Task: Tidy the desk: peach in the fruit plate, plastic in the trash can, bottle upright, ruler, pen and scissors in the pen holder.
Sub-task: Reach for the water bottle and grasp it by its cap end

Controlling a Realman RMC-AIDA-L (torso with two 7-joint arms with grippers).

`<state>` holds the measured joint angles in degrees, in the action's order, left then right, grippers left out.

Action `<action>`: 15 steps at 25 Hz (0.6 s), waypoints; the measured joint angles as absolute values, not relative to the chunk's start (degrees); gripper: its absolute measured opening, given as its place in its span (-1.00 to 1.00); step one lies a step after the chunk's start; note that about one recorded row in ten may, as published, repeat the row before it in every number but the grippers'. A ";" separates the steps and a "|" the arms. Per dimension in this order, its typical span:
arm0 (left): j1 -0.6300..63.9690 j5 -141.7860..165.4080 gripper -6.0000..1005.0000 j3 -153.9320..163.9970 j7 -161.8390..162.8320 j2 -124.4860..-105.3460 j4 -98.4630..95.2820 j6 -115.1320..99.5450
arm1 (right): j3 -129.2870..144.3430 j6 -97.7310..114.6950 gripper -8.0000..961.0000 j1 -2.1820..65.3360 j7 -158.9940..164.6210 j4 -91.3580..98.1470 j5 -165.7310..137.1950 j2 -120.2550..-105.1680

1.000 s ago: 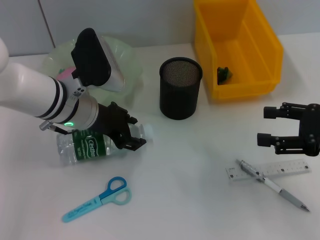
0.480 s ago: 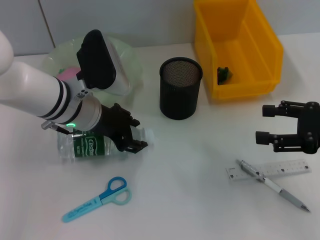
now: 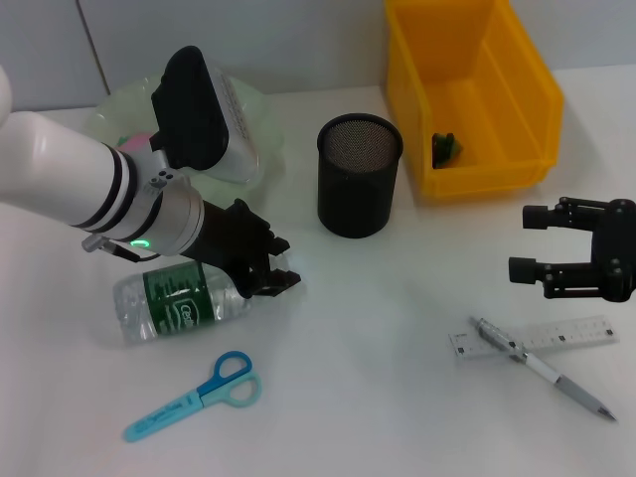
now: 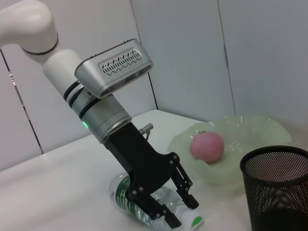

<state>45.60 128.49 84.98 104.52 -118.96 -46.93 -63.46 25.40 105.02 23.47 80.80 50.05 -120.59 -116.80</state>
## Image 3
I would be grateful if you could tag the translucent green fruit plate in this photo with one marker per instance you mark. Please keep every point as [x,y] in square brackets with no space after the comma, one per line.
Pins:
[268,119]

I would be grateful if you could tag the clear plastic ruler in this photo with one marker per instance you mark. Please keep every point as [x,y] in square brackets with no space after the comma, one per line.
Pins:
[571,338]

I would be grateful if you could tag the white and grey pen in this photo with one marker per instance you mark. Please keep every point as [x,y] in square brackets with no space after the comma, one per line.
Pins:
[541,370]

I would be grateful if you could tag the clear green-label water bottle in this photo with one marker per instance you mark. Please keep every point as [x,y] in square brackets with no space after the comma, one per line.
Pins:
[149,308]

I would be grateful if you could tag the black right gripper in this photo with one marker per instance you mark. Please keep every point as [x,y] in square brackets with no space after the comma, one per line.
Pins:
[616,248]

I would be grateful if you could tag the pink toy peach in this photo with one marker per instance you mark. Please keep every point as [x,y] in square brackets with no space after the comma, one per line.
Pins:
[136,142]

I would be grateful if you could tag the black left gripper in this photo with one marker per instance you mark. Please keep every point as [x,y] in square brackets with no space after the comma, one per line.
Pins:
[228,238]

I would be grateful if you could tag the blue scissors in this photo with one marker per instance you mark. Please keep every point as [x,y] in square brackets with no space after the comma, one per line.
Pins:
[169,415]

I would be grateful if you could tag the yellow plastic bin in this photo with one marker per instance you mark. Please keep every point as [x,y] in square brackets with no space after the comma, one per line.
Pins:
[497,99]

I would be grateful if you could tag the black mesh pen holder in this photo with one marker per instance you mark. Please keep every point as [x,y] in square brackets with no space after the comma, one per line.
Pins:
[358,199]

